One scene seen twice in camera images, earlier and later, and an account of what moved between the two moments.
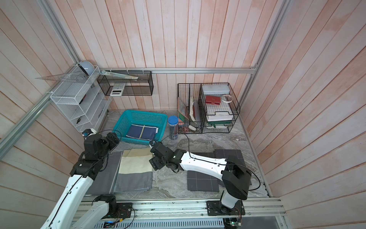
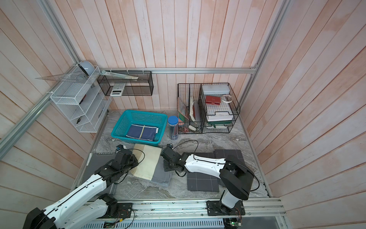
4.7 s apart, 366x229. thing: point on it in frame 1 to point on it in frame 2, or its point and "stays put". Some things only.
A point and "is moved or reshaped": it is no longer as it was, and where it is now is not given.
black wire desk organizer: [206, 107] stays put
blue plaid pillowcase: [142, 132] stays put
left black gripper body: [108, 144] to [132, 163]
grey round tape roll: [87, 67] stays put
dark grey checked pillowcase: [201, 182] stays put
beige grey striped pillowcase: [135, 173] is moved or reshaped
